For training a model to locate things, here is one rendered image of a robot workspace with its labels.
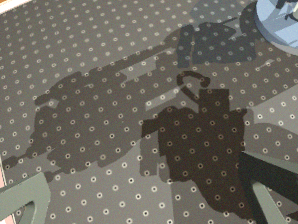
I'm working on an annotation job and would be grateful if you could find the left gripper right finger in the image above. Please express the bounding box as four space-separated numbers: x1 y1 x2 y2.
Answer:
238 151 298 224

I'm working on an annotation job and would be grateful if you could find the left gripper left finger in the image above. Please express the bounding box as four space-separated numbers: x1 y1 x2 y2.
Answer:
0 172 51 224

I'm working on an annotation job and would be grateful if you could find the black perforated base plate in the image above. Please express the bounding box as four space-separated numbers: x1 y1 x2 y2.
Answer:
0 0 298 224

